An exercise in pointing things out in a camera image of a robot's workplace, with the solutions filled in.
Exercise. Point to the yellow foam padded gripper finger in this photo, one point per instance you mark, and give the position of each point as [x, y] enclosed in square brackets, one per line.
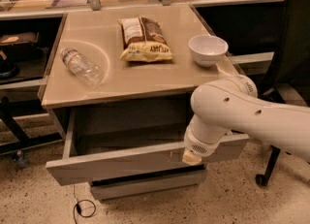
[190, 158]

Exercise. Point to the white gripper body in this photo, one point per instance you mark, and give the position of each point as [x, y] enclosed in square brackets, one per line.
[200, 145]

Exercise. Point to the grey top drawer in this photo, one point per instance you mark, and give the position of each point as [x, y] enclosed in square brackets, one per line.
[102, 146]

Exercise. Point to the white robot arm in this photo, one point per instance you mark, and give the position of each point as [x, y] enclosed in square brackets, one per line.
[232, 103]

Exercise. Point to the grey drawer cabinet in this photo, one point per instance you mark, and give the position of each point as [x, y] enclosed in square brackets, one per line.
[98, 36]

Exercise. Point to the white bowl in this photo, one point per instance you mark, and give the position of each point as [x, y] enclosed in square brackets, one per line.
[207, 50]

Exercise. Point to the black office chair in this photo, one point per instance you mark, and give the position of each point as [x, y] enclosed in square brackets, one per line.
[287, 79]

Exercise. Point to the brown yellow snack bag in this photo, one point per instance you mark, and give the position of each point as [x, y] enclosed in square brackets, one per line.
[143, 40]

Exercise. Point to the clear plastic water bottle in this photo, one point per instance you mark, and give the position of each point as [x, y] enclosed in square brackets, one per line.
[82, 67]

